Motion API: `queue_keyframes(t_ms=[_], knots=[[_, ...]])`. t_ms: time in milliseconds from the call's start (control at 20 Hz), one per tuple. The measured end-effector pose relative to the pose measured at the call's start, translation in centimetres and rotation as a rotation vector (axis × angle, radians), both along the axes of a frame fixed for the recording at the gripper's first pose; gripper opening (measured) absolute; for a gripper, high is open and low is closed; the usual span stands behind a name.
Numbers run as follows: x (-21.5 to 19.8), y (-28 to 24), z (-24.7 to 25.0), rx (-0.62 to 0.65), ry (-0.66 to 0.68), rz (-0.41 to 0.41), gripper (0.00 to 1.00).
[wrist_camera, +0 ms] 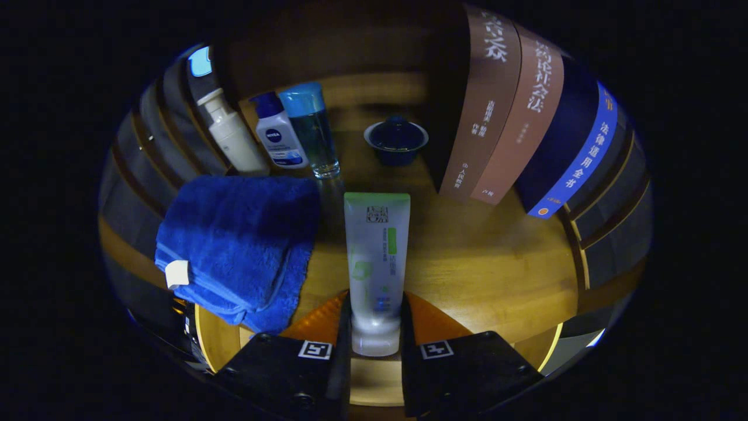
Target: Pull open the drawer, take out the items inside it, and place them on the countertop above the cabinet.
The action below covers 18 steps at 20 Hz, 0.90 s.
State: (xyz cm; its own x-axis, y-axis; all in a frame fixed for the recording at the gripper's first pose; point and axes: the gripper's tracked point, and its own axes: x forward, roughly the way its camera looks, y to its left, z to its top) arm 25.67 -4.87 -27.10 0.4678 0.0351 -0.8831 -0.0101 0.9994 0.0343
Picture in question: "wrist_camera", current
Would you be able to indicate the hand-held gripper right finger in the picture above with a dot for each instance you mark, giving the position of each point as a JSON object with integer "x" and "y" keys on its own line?
{"x": 409, "y": 362}

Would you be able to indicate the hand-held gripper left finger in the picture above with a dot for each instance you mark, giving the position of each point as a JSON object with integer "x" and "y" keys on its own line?
{"x": 343, "y": 356}

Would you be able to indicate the white green cream tube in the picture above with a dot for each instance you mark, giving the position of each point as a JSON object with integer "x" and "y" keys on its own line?
{"x": 377, "y": 263}

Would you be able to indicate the wooden countertop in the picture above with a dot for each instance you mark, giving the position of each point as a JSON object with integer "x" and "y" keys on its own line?
{"x": 467, "y": 263}

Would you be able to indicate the wooden cabinet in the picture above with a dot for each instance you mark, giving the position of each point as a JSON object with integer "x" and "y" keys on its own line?
{"x": 350, "y": 41}

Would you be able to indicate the folded blue towel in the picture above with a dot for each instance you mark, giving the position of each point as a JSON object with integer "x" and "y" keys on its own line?
{"x": 234, "y": 234}

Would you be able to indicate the dark blue lidded teacup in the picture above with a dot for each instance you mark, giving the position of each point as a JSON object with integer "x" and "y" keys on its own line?
{"x": 396, "y": 143}

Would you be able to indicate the white lotion bottle blue cap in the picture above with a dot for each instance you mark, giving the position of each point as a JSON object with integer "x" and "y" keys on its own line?
{"x": 277, "y": 137}

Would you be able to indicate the teal transparent bottle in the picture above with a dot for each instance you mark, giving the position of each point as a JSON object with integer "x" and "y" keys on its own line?
{"x": 312, "y": 128}

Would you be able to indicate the white pump bottle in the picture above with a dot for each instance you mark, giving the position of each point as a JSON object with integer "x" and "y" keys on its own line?
{"x": 236, "y": 140}

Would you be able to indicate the dark brown book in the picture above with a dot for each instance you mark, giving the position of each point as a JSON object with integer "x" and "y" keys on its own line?
{"x": 485, "y": 117}

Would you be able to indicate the light brown book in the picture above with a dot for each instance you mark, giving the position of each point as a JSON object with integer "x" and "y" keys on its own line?
{"x": 523, "y": 128}

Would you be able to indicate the blue book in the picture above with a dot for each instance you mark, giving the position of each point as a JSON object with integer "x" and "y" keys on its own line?
{"x": 578, "y": 164}

